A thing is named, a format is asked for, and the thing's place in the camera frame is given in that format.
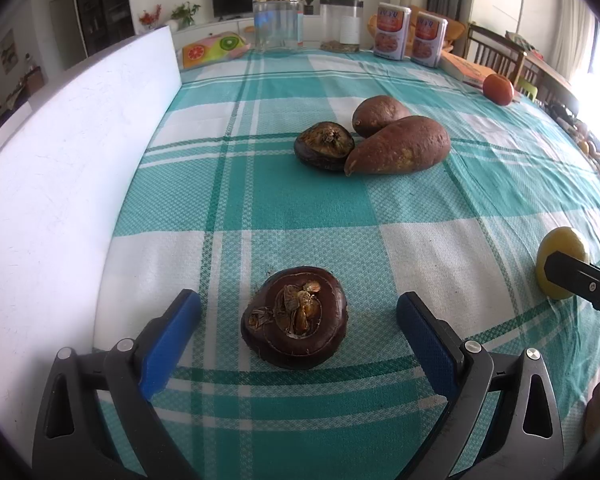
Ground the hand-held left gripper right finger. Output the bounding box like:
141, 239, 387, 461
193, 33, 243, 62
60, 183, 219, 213
396, 291, 566, 480

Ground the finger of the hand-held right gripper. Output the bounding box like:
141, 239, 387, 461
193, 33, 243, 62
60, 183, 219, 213
544, 252, 600, 331

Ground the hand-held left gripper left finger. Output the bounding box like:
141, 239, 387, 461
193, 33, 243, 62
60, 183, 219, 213
31, 288, 202, 480

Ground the yellow-green round fruit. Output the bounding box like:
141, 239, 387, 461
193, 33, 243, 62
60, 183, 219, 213
536, 226, 592, 301

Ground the dark water chestnut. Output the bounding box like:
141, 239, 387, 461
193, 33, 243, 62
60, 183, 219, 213
294, 121, 355, 173
240, 267, 350, 371

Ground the teal checked tablecloth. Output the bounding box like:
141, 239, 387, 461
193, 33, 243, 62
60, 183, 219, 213
92, 45, 600, 480

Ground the long sweet potato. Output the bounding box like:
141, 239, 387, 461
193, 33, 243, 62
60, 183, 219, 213
344, 115, 451, 177

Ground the wooden sideboard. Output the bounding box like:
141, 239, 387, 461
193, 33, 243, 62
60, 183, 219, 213
505, 30, 581, 111

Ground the persimmon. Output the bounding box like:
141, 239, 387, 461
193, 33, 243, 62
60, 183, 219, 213
482, 73, 515, 107

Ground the white foam board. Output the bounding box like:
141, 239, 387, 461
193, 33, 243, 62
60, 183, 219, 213
0, 25, 183, 413

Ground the short sweet potato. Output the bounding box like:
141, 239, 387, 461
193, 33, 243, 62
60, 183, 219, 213
352, 95, 412, 139

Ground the orange book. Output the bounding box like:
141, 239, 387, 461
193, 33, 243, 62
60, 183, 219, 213
439, 50, 498, 87

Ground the wooden chair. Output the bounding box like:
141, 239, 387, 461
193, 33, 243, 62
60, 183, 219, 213
464, 22, 528, 86

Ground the white curtain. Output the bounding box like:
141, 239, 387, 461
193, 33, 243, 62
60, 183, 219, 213
555, 0, 600, 86

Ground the red label tin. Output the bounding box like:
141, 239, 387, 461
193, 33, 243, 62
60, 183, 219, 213
373, 2, 412, 61
411, 11, 449, 68

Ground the fruit-print packet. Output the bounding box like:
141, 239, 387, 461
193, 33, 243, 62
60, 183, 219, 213
181, 32, 252, 70

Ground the white television cabinet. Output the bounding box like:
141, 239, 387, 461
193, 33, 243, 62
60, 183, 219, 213
172, 12, 326, 47

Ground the red flower plant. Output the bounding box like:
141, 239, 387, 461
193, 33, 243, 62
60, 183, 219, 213
139, 4, 163, 31

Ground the clear jar with black lid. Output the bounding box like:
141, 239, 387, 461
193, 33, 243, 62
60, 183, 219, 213
320, 0, 365, 53

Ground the green potted plant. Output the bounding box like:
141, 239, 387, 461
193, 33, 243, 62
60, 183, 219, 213
170, 1, 202, 30

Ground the glass jar with gold lid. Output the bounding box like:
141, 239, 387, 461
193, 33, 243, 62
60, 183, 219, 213
252, 0, 302, 53

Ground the dark display cabinet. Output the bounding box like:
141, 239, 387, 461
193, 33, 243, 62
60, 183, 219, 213
72, 0, 136, 58

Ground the framed wall picture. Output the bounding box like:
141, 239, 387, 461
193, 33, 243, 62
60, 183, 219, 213
0, 29, 20, 71

